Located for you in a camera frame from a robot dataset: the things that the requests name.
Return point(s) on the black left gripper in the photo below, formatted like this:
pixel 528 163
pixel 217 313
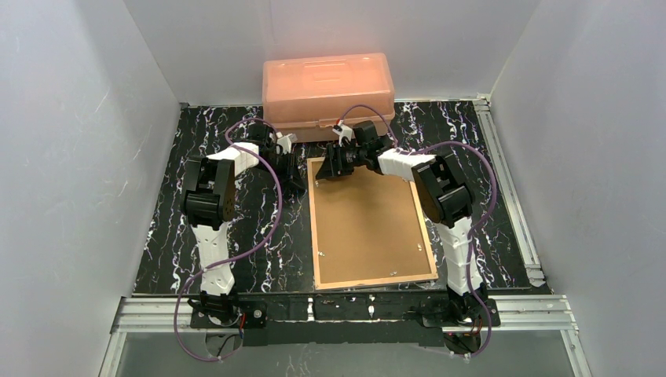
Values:
pixel 290 170

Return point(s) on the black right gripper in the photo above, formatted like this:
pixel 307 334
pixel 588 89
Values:
pixel 337 162

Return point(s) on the white wooden picture frame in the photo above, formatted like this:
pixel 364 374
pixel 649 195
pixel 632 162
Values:
pixel 315 234

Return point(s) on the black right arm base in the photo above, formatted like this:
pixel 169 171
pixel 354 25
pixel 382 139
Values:
pixel 458 315

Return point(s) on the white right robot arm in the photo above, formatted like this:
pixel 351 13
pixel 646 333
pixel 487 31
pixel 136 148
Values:
pixel 442 190

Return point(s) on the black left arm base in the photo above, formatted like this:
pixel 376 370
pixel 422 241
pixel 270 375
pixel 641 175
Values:
pixel 227 311

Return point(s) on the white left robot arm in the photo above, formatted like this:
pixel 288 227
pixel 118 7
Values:
pixel 209 192

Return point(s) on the translucent orange plastic box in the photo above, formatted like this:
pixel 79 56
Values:
pixel 307 96

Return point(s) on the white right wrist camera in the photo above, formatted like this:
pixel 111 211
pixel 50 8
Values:
pixel 344 132

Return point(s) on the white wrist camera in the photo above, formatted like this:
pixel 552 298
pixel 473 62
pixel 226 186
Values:
pixel 344 132
pixel 284 143

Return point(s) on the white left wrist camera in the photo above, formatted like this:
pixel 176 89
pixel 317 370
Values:
pixel 284 143

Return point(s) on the aluminium right side rail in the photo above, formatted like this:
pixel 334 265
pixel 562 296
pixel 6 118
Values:
pixel 526 246

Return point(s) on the aluminium rail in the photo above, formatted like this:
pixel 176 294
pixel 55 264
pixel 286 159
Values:
pixel 509 312
pixel 526 246

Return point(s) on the aluminium front rail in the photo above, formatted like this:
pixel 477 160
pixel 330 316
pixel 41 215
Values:
pixel 509 312

